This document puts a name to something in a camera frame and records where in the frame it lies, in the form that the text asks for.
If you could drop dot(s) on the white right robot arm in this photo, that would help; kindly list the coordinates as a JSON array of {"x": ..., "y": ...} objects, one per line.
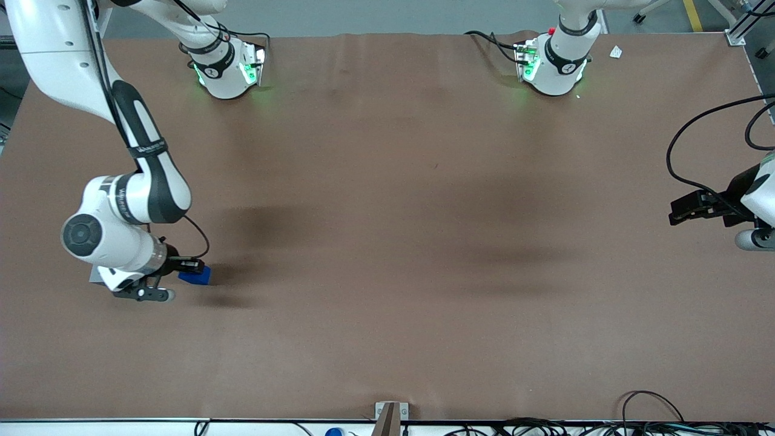
[{"x": 60, "y": 60}]

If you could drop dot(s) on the metal mounting bracket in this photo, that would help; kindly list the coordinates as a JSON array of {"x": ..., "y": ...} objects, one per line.
[{"x": 404, "y": 413}]

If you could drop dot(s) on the blue plastic part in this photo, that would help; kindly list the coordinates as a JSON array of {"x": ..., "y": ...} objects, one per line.
[{"x": 200, "y": 278}]

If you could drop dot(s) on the brown paper table cover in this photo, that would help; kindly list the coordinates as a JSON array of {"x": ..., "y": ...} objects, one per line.
[{"x": 387, "y": 242}]

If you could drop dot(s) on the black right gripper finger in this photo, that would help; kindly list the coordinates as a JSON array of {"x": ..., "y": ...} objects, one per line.
[{"x": 189, "y": 265}]

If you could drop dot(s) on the gray square base block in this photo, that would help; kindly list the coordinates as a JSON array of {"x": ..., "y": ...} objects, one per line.
[{"x": 92, "y": 277}]

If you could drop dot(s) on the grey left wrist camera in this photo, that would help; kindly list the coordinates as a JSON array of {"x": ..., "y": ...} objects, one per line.
[{"x": 754, "y": 240}]

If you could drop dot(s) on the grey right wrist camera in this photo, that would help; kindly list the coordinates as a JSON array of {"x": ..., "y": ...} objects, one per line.
[{"x": 158, "y": 295}]

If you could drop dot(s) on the white chair leg with caster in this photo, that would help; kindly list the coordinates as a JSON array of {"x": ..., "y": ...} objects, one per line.
[{"x": 639, "y": 18}]

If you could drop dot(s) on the aluminium frame profile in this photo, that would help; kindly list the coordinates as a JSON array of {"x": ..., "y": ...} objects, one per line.
[{"x": 740, "y": 30}]

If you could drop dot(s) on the small white paper scrap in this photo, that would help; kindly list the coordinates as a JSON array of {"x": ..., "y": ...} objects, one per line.
[{"x": 616, "y": 52}]

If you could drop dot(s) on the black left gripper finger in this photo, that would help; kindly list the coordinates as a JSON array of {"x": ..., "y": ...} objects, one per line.
[
  {"x": 699, "y": 201},
  {"x": 690, "y": 217}
]

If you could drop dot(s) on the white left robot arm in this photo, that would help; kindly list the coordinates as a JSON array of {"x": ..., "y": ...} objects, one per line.
[{"x": 554, "y": 72}]

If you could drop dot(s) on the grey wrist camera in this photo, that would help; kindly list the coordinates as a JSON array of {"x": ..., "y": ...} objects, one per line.
[
  {"x": 158, "y": 295},
  {"x": 754, "y": 240}
]

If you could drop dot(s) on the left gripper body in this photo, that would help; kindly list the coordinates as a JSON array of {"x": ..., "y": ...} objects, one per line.
[{"x": 737, "y": 189}]

